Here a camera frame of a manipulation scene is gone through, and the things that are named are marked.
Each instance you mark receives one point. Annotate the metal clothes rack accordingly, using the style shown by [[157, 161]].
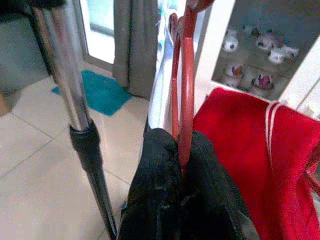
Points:
[[67, 75]]

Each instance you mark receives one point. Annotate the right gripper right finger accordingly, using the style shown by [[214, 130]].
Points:
[[207, 200]]

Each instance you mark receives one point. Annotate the white shirt black print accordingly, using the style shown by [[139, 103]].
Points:
[[160, 100]]

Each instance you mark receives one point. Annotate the red shirt white trim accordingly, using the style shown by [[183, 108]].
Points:
[[237, 137]]

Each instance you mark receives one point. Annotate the teal floor mat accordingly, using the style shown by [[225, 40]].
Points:
[[102, 95]]

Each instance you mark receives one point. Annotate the white glass door cabinet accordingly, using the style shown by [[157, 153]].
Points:
[[215, 50]]

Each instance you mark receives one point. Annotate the grey curtain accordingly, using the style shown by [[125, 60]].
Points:
[[135, 50]]

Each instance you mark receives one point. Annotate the red plastic hanger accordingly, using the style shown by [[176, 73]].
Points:
[[187, 100]]

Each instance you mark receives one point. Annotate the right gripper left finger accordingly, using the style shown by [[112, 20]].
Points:
[[155, 195]]

